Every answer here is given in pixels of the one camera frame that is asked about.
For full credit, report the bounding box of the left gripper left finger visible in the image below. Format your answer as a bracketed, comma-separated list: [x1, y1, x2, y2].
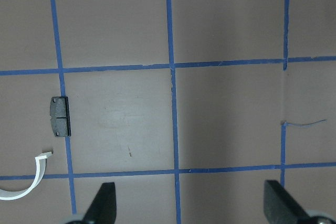
[79, 182, 117, 224]

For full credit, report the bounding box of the black brake pad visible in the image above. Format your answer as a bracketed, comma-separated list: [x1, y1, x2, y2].
[49, 97, 71, 137]

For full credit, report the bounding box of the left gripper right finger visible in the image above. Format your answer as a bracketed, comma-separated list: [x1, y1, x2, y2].
[263, 180, 315, 224]

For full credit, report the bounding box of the white curved plastic clip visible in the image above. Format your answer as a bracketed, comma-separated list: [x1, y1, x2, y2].
[0, 151, 53, 200]

